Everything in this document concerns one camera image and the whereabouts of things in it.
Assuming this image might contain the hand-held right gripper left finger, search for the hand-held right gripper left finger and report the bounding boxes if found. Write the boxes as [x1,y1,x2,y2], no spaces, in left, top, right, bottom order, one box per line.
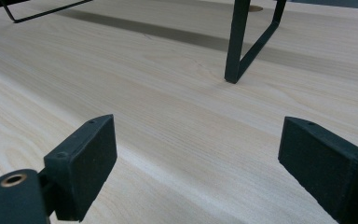
[43,113,118,223]

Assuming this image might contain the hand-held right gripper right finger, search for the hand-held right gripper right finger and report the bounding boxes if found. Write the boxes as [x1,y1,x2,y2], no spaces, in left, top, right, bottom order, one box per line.
[277,116,358,224]

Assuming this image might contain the black metal shelf rack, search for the black metal shelf rack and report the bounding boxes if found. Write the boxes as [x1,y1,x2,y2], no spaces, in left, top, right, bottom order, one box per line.
[0,0,288,85]

